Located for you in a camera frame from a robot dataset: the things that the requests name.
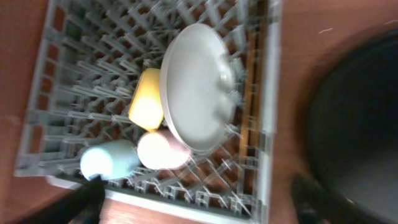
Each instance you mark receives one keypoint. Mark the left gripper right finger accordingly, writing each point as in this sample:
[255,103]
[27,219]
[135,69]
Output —
[314,204]

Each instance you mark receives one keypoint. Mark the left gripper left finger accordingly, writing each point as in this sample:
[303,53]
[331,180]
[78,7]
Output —
[82,205]

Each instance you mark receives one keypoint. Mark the blue plastic cup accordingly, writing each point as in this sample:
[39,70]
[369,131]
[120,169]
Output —
[111,160]

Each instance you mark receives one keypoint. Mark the pink plastic cup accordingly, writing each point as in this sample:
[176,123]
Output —
[161,150]

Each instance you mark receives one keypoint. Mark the yellow bowl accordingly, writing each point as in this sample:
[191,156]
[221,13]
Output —
[146,108]

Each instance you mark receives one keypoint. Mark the wooden chopstick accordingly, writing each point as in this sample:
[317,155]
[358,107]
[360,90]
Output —
[243,143]

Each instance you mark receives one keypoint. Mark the grey round plate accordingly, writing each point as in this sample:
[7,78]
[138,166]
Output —
[197,85]

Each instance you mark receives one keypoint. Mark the grey plastic dishwasher rack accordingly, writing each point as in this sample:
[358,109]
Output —
[90,57]

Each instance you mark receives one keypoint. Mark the round black serving tray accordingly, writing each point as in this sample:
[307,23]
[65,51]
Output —
[351,127]

